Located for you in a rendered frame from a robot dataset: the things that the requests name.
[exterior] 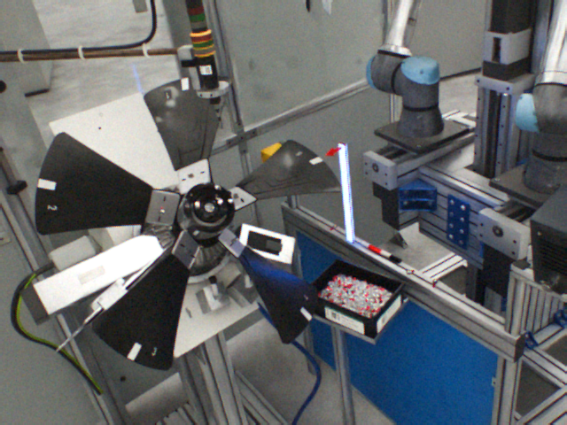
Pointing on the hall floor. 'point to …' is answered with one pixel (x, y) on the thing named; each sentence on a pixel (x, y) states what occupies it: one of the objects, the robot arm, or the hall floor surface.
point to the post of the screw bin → (343, 375)
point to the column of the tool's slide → (111, 397)
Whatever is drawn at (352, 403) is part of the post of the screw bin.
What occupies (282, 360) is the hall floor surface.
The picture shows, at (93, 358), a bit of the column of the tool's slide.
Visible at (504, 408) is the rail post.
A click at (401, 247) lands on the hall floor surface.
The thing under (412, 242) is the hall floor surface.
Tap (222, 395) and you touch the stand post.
